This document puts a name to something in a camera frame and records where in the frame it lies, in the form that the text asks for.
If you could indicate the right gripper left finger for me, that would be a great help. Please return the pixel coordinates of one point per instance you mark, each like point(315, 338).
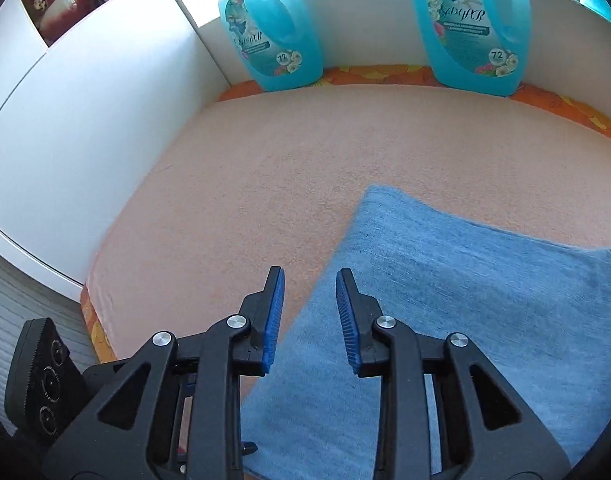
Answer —
point(172, 411)

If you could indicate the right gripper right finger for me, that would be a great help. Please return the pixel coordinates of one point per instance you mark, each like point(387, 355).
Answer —
point(446, 412)

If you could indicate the blue denim pants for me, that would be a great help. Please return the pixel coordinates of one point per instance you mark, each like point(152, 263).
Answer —
point(540, 311)

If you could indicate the pink towel mat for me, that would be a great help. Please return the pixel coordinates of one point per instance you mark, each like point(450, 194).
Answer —
point(458, 212)

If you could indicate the white cabinet panel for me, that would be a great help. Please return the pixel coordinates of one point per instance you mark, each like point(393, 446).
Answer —
point(85, 123)

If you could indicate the red white ceramic jar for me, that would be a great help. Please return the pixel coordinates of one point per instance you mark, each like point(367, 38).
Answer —
point(56, 17)

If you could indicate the left blue detergent bottle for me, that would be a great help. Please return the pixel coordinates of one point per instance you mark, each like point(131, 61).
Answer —
point(276, 40)

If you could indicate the blue detergent bottle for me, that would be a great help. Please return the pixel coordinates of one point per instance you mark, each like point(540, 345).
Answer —
point(276, 40)
point(476, 45)

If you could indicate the right blue detergent bottle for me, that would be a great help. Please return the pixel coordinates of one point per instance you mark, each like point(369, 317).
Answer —
point(476, 45)

